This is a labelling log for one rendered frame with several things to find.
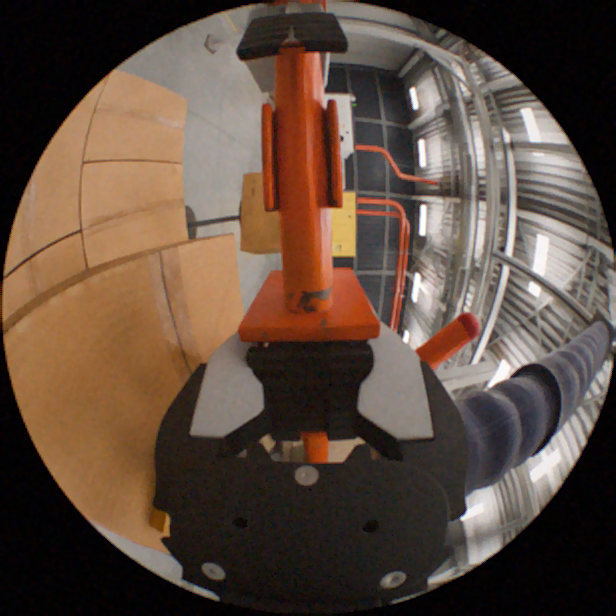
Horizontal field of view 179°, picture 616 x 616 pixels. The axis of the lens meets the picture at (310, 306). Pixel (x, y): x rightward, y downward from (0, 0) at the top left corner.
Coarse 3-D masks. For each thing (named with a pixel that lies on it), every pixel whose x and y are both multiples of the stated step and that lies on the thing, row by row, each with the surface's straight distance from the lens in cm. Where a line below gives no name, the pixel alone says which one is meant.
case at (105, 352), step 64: (128, 256) 31; (192, 256) 25; (64, 320) 14; (128, 320) 17; (192, 320) 24; (64, 384) 14; (128, 384) 17; (64, 448) 15; (128, 448) 18; (128, 512) 19
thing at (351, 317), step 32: (352, 288) 12; (256, 320) 9; (288, 320) 9; (320, 320) 9; (352, 320) 9; (256, 352) 9; (288, 352) 9; (320, 352) 9; (352, 352) 9; (288, 384) 9; (320, 384) 11; (352, 384) 10; (288, 416) 11; (320, 416) 13; (352, 416) 11
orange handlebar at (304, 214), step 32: (288, 64) 11; (320, 64) 12; (288, 96) 10; (320, 96) 10; (288, 128) 9; (320, 128) 9; (288, 160) 9; (320, 160) 9; (288, 192) 9; (320, 192) 9; (288, 224) 9; (320, 224) 9; (288, 256) 9; (320, 256) 9; (288, 288) 9; (320, 288) 9; (320, 448) 18
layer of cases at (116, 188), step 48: (96, 96) 84; (144, 96) 99; (96, 144) 77; (144, 144) 92; (48, 192) 65; (96, 192) 72; (144, 192) 87; (48, 240) 62; (96, 240) 70; (144, 240) 84; (48, 288) 61
